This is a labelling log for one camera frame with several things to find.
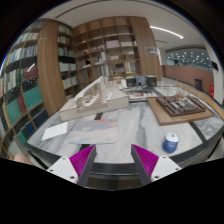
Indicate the flat white site model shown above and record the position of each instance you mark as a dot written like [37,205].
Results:
[137,95]

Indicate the wooden display shelf unit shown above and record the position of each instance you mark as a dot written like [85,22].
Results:
[115,47]

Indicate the pastel printed mouse pad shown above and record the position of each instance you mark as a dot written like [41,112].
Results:
[104,131]

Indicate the grey building model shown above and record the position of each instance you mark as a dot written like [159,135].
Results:
[144,81]

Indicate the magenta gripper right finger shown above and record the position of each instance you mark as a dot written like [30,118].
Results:
[150,166]

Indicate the white paper sheet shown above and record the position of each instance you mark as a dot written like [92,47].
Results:
[54,131]

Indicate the wooden bookshelf with books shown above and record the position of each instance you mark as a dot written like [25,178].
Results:
[37,77]

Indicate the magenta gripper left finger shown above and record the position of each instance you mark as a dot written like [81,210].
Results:
[76,168]

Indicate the blue and white computer mouse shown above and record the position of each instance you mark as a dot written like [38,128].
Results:
[170,142]

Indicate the ceiling strip light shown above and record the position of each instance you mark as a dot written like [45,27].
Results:
[168,32]

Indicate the brown architectural model on board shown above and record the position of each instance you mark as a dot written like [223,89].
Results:
[171,110]

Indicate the white architectural model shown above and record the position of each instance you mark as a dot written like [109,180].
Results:
[100,96]

